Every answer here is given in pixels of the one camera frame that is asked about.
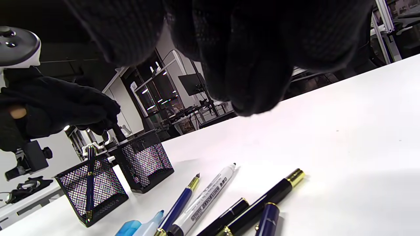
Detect person's right hand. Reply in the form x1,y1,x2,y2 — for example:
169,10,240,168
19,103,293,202
64,0,374,117

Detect black mesh pen holder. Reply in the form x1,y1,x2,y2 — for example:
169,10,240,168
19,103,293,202
113,129,175,194
54,149,129,228

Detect person's left hand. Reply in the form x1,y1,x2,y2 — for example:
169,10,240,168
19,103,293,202
0,67,121,152

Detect blue fountain pen cap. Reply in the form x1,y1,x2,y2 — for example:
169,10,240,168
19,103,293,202
254,202,280,236

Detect aluminium frame post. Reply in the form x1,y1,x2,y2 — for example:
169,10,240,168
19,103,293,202
371,0,403,66

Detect white whiteboard marker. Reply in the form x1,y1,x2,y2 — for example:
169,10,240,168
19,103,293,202
167,163,237,236

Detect black gold fountain pen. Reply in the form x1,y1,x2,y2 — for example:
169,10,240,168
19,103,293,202
215,168,305,236

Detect black fountain pen cap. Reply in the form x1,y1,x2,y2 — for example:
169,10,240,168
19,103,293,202
196,198,250,236

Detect grey handheld controller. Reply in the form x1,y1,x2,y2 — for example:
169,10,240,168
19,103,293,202
0,26,42,89

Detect black marker pen cap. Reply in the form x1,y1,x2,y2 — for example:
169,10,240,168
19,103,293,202
112,124,128,144

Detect blue highlighter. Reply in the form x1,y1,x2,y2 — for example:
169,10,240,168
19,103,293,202
133,210,164,236

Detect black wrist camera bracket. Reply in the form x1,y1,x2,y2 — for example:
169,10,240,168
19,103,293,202
5,139,53,181

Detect black monitor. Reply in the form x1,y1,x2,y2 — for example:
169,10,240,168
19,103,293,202
178,73,206,96

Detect blue gold fountain pen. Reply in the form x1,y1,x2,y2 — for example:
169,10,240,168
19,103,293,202
154,173,201,236
85,177,95,223

